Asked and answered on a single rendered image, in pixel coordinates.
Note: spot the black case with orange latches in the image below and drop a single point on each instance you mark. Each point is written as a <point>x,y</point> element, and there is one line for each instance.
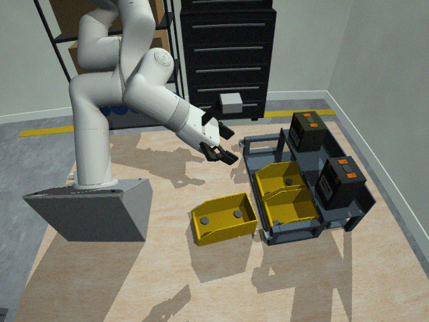
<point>339,182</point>

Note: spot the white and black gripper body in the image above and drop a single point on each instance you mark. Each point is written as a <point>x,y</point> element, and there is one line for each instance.
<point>192,132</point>

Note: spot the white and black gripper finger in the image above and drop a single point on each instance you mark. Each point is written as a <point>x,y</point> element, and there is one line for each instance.
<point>224,131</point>
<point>224,156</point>

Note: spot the yellow bin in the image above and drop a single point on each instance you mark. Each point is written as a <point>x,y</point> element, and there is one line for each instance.
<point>289,207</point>
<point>222,221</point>
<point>273,177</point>

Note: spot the dark green case with orange latches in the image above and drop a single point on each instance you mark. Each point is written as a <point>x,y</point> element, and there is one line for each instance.
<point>307,131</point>

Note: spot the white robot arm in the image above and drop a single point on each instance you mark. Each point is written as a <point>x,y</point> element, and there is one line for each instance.
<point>145,92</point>

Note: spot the dark grey bin shelf rack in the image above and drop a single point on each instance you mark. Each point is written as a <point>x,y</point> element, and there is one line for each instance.
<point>310,165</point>

